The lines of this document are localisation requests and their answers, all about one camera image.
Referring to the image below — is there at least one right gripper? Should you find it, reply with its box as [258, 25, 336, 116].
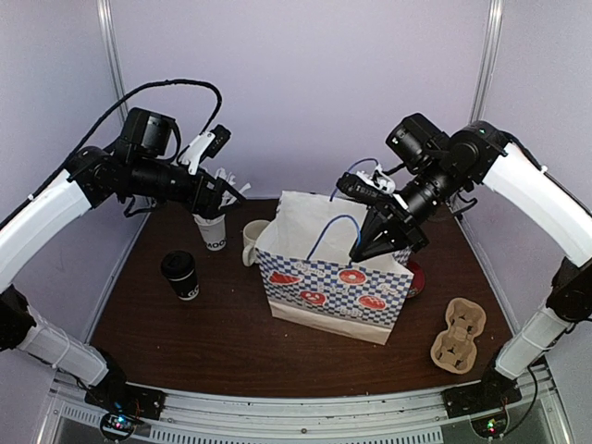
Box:
[351, 155, 467, 262]

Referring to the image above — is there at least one blue checkered paper bag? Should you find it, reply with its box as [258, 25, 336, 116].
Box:
[254, 191, 413, 345]

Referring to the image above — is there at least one cardboard cup carrier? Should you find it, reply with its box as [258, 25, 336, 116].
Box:
[430, 298, 487, 375]

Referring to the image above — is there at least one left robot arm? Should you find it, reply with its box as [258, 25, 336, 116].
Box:
[1, 108, 244, 411]

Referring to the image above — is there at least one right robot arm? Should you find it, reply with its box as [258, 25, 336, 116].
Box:
[337, 113, 591, 409]

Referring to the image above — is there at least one white paper cup with straws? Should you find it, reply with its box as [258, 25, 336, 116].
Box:
[193, 215, 227, 252]

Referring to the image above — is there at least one white ceramic mug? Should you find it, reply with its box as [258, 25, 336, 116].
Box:
[241, 219, 270, 267]

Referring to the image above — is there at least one red floral plate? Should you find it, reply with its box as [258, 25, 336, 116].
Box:
[406, 260, 426, 299]

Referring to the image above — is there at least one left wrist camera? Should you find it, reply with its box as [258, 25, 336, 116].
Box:
[177, 124, 231, 176]

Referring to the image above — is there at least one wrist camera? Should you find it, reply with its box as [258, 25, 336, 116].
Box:
[332, 162, 396, 204]
[177, 124, 231, 176]

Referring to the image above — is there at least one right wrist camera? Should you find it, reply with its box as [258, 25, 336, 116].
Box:
[332, 162, 396, 204]

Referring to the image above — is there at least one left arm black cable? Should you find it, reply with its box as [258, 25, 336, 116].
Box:
[27, 80, 225, 204]

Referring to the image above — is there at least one aluminium front rail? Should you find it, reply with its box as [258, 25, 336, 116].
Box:
[45, 364, 570, 444]

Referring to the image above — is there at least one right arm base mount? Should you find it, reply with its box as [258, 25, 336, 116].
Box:
[441, 382, 522, 440]

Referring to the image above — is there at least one left aluminium post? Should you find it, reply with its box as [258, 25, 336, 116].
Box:
[96, 0, 125, 98]

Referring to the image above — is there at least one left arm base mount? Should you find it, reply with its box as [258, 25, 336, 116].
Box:
[77, 381, 167, 443]

